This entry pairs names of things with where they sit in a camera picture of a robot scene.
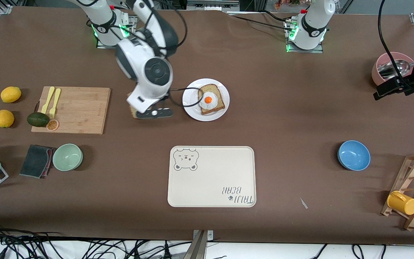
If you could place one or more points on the metal ladle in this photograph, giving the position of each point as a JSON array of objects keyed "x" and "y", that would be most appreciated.
[{"x": 394, "y": 68}]

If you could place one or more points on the blue bowl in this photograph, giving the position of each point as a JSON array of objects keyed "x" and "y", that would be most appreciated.
[{"x": 354, "y": 155}]

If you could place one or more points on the grey folded cloth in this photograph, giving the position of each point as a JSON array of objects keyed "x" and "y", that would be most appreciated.
[{"x": 34, "y": 162}]

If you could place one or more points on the metal table edge bracket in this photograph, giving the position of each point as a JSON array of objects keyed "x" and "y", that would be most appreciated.
[{"x": 199, "y": 248}]

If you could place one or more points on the cream tray with bear print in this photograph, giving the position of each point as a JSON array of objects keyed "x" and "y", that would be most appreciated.
[{"x": 212, "y": 176}]

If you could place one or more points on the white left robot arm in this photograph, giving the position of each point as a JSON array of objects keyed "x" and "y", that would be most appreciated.
[{"x": 313, "y": 32}]

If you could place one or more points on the sandwich lid bread slice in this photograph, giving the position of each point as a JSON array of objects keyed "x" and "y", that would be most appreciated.
[{"x": 132, "y": 109}]

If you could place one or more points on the yellow mug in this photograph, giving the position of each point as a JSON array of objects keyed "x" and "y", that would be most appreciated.
[{"x": 404, "y": 204}]

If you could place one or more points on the yellow plastic fork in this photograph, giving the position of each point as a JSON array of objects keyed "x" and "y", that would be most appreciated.
[{"x": 54, "y": 102}]

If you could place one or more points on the white round plate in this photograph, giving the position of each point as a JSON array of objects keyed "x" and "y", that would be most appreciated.
[{"x": 192, "y": 109}]

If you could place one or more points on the orange slice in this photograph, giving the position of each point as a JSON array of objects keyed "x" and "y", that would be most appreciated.
[{"x": 52, "y": 125}]

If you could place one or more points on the pink ribbed bowl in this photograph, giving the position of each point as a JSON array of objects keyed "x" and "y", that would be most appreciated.
[{"x": 376, "y": 73}]

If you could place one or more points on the yellow lemon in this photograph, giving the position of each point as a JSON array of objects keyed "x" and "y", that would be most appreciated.
[
  {"x": 4, "y": 118},
  {"x": 10, "y": 94}
]

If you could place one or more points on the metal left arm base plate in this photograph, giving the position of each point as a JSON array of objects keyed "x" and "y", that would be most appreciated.
[{"x": 306, "y": 50}]

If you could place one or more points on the wooden mug rack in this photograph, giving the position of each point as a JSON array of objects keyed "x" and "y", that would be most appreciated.
[{"x": 406, "y": 180}]

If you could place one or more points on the green avocado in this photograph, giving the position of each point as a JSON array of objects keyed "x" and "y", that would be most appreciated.
[{"x": 38, "y": 119}]

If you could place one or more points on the yellow plastic knife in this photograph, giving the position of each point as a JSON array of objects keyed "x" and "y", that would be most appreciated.
[{"x": 47, "y": 100}]

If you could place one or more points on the mint green bowl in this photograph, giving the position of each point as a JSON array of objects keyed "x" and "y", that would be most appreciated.
[{"x": 67, "y": 157}]

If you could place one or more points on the toy fried egg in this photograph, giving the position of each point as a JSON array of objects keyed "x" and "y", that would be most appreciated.
[{"x": 208, "y": 100}]

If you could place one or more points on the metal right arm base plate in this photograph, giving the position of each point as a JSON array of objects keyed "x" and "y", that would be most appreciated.
[{"x": 102, "y": 46}]

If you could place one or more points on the wooden cutting board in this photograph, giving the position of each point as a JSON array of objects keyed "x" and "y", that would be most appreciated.
[{"x": 81, "y": 111}]

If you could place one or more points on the grey metal box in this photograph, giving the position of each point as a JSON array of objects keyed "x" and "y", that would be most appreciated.
[{"x": 210, "y": 5}]

